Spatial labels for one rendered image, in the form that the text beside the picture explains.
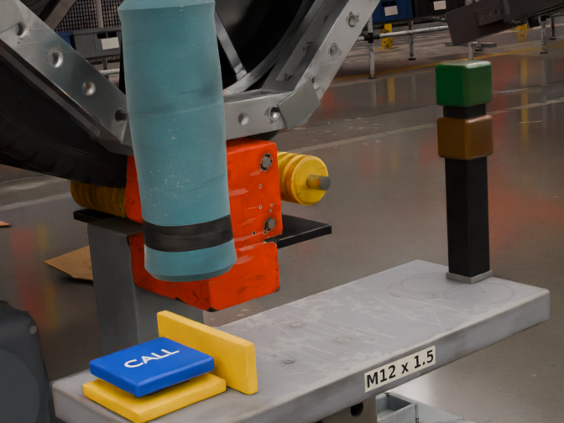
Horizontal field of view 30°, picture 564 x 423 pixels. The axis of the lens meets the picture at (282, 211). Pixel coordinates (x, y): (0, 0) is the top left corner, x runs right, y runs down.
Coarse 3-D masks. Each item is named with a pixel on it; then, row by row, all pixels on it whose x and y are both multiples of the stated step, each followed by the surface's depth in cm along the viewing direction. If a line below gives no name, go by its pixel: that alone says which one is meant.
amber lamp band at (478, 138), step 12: (444, 120) 99; (456, 120) 98; (468, 120) 97; (480, 120) 98; (492, 120) 99; (444, 132) 99; (456, 132) 98; (468, 132) 97; (480, 132) 98; (492, 132) 99; (444, 144) 99; (456, 144) 98; (468, 144) 97; (480, 144) 98; (492, 144) 99; (444, 156) 100; (456, 156) 99; (468, 156) 98; (480, 156) 99
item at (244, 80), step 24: (72, 0) 111; (216, 0) 142; (240, 0) 138; (264, 0) 134; (288, 0) 130; (312, 0) 129; (48, 24) 109; (216, 24) 123; (240, 24) 135; (264, 24) 131; (288, 24) 128; (240, 48) 131; (264, 48) 128; (120, 72) 118; (240, 72) 126; (264, 72) 126
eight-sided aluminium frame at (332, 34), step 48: (0, 0) 94; (336, 0) 126; (0, 48) 100; (48, 48) 98; (288, 48) 124; (336, 48) 122; (48, 96) 104; (96, 96) 102; (240, 96) 119; (288, 96) 118
